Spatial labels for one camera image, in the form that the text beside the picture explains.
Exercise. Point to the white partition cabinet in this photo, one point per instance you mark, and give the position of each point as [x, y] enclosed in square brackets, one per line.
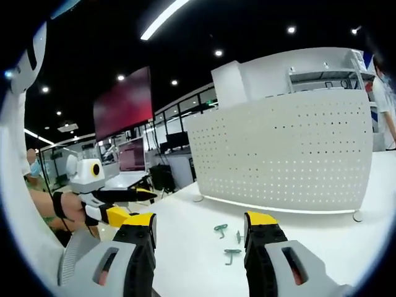
[247, 80]

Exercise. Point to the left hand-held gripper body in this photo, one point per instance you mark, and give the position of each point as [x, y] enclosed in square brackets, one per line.
[88, 173]

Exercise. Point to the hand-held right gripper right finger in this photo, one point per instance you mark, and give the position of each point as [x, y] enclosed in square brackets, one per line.
[272, 256]

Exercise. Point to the person's left hand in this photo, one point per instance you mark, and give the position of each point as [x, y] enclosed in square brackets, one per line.
[72, 207]

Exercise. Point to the green hook assembly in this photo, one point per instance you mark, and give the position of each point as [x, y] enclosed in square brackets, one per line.
[221, 230]
[239, 236]
[230, 255]

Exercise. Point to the large red wall screen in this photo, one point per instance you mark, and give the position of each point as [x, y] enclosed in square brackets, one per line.
[123, 105]

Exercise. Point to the white perforated mounting plate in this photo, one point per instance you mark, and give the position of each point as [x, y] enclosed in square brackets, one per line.
[278, 154]

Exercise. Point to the white device with dark panels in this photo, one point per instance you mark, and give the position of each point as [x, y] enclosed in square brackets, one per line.
[29, 58]

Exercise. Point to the black computer monitor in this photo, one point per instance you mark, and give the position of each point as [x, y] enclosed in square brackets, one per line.
[177, 141]

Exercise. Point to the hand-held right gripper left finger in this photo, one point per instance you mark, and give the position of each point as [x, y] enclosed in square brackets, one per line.
[127, 256]

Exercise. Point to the long ceiling light strip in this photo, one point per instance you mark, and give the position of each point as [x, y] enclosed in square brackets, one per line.
[162, 18]

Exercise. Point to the black office chair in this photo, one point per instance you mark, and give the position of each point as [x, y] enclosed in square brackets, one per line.
[162, 178]

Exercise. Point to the metal shelf rack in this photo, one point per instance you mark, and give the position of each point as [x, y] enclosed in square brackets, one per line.
[328, 79]

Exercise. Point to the open laptop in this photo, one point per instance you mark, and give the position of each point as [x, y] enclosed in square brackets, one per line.
[131, 157]

